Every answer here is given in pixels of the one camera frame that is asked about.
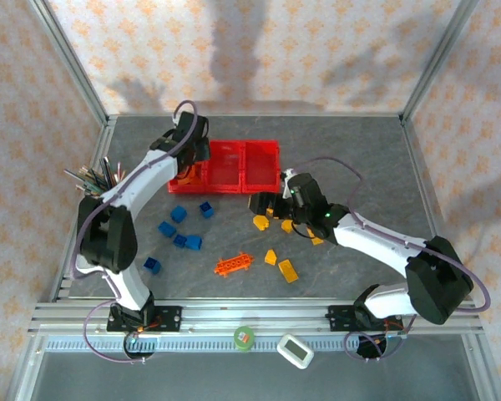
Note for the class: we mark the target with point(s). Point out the orange lego piece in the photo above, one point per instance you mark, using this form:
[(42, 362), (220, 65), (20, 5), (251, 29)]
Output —
[(185, 179)]

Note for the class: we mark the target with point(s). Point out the long yellow lego brick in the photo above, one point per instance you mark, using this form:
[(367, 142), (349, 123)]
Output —
[(288, 270)]

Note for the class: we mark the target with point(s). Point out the orange lego wheel chassis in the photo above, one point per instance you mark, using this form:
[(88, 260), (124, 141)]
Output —
[(233, 265)]

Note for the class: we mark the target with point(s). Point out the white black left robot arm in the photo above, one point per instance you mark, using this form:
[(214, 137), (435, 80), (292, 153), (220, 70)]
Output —
[(146, 175)]

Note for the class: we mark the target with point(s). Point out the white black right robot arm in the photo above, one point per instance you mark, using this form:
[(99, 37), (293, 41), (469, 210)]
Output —
[(371, 242)]

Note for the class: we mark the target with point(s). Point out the red plastic bin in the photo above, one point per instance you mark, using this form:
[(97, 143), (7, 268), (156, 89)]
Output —
[(225, 167), (188, 189), (261, 167)]

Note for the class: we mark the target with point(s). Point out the blue lego brick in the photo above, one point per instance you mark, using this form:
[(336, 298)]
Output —
[(207, 209), (166, 229), (193, 242), (179, 240), (178, 214), (152, 265)]

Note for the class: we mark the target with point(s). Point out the coloured pencil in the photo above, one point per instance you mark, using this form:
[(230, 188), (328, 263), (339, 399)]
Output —
[(107, 171), (119, 171), (87, 189), (77, 175)]

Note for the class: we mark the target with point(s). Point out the green tape roll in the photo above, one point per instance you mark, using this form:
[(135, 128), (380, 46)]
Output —
[(244, 338)]

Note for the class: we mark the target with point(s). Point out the white digital timer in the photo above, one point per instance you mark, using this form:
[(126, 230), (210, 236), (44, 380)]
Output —
[(295, 351)]

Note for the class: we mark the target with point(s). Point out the aluminium frame rear rail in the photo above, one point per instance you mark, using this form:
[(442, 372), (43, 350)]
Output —
[(275, 114)]

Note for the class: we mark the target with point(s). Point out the aluminium frame side rail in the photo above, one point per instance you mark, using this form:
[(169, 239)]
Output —
[(102, 144)]

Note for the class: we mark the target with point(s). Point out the aluminium mounting rail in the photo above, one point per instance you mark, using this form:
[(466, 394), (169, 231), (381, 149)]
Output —
[(254, 313)]

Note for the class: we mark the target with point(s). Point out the aluminium frame post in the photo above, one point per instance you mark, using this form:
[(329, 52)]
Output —
[(70, 58), (436, 58), (25, 372), (486, 372)]

